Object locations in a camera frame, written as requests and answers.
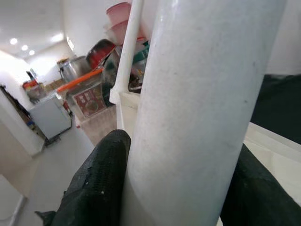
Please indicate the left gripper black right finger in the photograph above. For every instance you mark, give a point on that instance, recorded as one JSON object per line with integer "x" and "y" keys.
{"x": 258, "y": 202}

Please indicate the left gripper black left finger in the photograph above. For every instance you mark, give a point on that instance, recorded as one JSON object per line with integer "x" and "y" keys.
{"x": 94, "y": 188}

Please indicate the white plastic table leg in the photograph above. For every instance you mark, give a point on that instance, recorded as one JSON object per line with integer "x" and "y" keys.
{"x": 128, "y": 47}
{"x": 200, "y": 94}

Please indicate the red and black bowl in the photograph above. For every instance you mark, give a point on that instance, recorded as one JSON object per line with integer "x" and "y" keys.
{"x": 100, "y": 53}

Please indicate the pink plastic bowl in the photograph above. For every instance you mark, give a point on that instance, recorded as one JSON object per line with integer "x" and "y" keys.
{"x": 117, "y": 33}
{"x": 118, "y": 11}

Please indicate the cream plastic table top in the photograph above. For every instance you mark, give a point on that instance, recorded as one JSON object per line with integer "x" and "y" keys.
{"x": 277, "y": 153}

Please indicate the orange plastic rod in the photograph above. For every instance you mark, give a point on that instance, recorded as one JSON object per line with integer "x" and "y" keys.
{"x": 80, "y": 80}

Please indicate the red printed box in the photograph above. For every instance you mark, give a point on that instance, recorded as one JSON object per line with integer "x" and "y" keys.
{"x": 89, "y": 101}

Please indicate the white box appliance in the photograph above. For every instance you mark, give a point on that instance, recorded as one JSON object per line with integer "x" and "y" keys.
{"x": 50, "y": 115}

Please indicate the green plastic container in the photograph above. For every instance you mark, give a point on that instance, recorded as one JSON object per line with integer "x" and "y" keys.
{"x": 141, "y": 55}

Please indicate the black bag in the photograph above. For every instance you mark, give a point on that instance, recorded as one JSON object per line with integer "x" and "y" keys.
{"x": 109, "y": 75}

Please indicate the steel cooking pot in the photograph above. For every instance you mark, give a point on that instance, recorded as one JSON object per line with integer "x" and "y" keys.
{"x": 73, "y": 69}

